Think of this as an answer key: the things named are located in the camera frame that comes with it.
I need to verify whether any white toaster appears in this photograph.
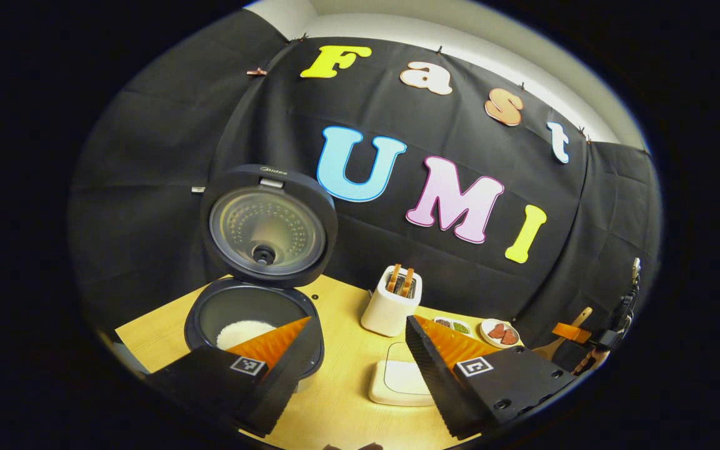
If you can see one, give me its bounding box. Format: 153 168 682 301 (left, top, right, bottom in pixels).
361 264 424 338

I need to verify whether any white divided dish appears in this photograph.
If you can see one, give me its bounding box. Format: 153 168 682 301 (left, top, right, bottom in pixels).
433 316 472 335

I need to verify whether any heap of white rice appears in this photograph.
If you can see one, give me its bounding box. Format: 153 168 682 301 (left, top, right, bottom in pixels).
216 320 278 351

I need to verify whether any wooden spoon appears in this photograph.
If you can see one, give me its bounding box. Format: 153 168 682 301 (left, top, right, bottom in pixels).
532 307 593 362

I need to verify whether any cream square tray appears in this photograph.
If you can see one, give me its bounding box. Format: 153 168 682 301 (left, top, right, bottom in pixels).
369 342 436 408

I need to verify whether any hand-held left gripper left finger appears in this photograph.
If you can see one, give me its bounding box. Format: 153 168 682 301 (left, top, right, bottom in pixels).
147 316 314 438

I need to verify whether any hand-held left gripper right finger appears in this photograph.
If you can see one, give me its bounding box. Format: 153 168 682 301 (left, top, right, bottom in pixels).
406 314 579 440

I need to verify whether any dark grey rice cooker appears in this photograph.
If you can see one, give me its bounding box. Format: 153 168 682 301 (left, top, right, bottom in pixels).
184 164 339 391

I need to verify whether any white round plate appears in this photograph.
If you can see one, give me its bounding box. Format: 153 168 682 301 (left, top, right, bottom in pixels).
480 318 522 349

